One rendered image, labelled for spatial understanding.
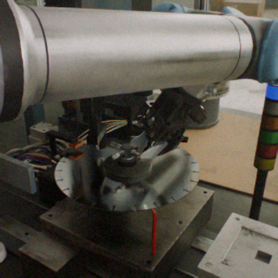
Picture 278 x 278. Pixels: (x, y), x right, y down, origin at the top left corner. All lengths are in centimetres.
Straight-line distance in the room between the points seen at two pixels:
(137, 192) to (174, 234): 13
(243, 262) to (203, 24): 44
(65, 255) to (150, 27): 57
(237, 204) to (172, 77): 77
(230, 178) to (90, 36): 95
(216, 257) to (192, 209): 21
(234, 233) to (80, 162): 38
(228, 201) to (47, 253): 55
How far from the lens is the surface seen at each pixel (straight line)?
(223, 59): 39
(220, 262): 67
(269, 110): 76
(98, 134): 80
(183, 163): 84
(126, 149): 78
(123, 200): 71
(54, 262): 78
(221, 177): 118
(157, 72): 33
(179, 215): 84
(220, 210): 104
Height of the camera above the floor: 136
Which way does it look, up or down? 27 degrees down
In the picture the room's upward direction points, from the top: straight up
